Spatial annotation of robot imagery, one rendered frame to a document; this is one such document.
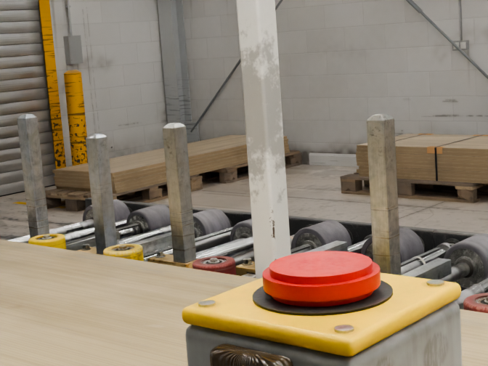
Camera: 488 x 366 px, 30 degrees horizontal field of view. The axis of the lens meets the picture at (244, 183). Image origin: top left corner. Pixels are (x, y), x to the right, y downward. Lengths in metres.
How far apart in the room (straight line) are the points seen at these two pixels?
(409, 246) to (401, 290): 1.76
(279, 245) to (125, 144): 8.35
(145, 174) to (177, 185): 5.80
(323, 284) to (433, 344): 0.04
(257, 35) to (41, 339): 0.60
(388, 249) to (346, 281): 1.30
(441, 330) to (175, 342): 0.99
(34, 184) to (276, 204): 0.86
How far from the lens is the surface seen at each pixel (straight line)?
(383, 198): 1.58
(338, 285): 0.29
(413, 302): 0.30
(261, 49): 1.54
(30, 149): 2.26
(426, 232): 2.17
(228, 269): 1.67
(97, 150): 2.06
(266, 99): 1.55
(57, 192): 7.90
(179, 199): 1.89
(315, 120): 9.19
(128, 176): 7.56
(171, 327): 1.35
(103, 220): 2.09
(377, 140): 1.57
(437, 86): 8.43
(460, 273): 1.93
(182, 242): 1.91
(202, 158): 8.20
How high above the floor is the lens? 1.31
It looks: 9 degrees down
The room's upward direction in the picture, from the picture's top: 4 degrees counter-clockwise
